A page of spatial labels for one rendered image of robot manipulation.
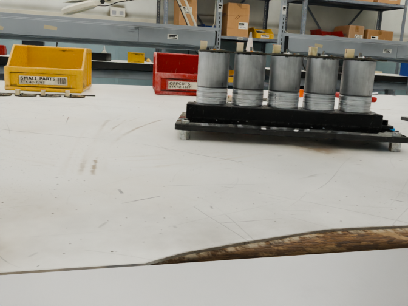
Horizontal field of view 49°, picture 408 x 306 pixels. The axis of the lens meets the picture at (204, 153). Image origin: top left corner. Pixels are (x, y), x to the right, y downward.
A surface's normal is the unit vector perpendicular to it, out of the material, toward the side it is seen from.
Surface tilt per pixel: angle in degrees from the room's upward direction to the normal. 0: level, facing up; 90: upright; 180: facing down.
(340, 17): 90
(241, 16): 89
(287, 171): 0
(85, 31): 90
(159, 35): 90
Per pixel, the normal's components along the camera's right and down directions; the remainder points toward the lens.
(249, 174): 0.05, -0.98
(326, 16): 0.25, 0.22
